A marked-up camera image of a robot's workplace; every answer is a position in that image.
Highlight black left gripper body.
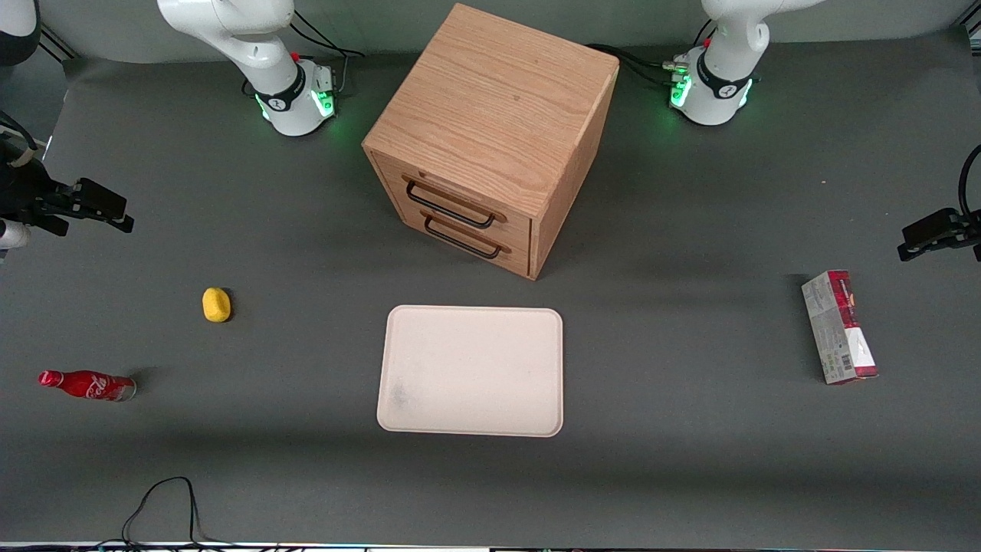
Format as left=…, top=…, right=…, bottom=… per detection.
left=954, top=207, right=981, bottom=261

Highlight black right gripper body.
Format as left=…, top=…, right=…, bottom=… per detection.
left=0, top=157, right=77, bottom=237

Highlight red coke bottle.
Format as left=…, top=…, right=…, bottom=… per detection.
left=38, top=370, right=137, bottom=403

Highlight cream plastic tray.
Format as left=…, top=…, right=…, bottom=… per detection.
left=376, top=304, right=564, bottom=438

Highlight red tartan carton box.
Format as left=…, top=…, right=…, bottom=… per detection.
left=801, top=269, right=879, bottom=386

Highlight wooden drawer cabinet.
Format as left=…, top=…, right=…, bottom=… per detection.
left=362, top=2, right=620, bottom=281

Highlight wooden drawer front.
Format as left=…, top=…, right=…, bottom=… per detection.
left=372, top=153, right=533, bottom=250
left=391, top=203, right=532, bottom=277

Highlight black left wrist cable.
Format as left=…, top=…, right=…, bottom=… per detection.
left=958, top=144, right=981, bottom=223

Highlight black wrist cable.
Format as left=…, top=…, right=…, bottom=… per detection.
left=0, top=111, right=41, bottom=166
left=958, top=144, right=981, bottom=223

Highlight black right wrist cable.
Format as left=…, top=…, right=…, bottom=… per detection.
left=0, top=111, right=41, bottom=166

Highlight thin black floor cable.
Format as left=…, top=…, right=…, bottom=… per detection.
left=96, top=476, right=254, bottom=550

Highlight black right base cables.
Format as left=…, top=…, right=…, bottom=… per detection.
left=244, top=9, right=366, bottom=99

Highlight black base cables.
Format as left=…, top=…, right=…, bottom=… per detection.
left=586, top=23, right=719, bottom=87
left=244, top=9, right=366, bottom=99

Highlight black metal drawer handle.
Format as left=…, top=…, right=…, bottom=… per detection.
left=405, top=180, right=497, bottom=229
left=423, top=215, right=503, bottom=259

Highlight black left base cables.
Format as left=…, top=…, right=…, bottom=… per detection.
left=586, top=23, right=719, bottom=87

